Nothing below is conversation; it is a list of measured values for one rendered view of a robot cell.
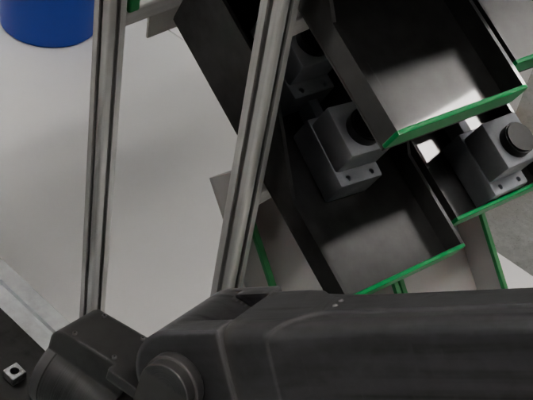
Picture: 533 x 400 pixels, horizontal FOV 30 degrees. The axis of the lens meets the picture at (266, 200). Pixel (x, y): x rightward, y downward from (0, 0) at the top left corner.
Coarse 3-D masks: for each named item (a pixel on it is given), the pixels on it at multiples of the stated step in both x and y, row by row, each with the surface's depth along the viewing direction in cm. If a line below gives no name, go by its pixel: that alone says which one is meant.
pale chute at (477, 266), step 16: (464, 224) 103; (480, 224) 101; (464, 240) 104; (480, 240) 102; (464, 256) 104; (480, 256) 103; (496, 256) 101; (416, 272) 101; (432, 272) 102; (448, 272) 103; (464, 272) 104; (480, 272) 104; (496, 272) 102; (416, 288) 101; (432, 288) 102; (448, 288) 103; (464, 288) 104; (480, 288) 104; (496, 288) 102
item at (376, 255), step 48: (192, 0) 80; (240, 0) 86; (192, 48) 83; (240, 48) 77; (240, 96) 79; (336, 96) 87; (288, 144) 82; (288, 192) 78; (384, 192) 84; (432, 192) 84; (336, 240) 80; (384, 240) 82; (432, 240) 84; (336, 288) 76
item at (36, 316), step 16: (0, 272) 106; (16, 272) 106; (0, 288) 105; (16, 288) 104; (32, 288) 105; (0, 304) 102; (16, 304) 103; (32, 304) 103; (48, 304) 103; (16, 320) 101; (32, 320) 101; (48, 320) 102; (64, 320) 102; (32, 336) 100; (48, 336) 100
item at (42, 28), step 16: (0, 0) 156; (16, 0) 152; (32, 0) 151; (48, 0) 150; (64, 0) 151; (80, 0) 153; (0, 16) 158; (16, 16) 154; (32, 16) 152; (48, 16) 152; (64, 16) 153; (80, 16) 155; (16, 32) 155; (32, 32) 154; (48, 32) 154; (64, 32) 155; (80, 32) 157
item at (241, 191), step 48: (96, 0) 81; (288, 0) 67; (96, 48) 83; (288, 48) 70; (96, 96) 87; (96, 144) 89; (240, 144) 75; (96, 192) 93; (240, 192) 78; (96, 240) 97; (240, 240) 81; (96, 288) 101
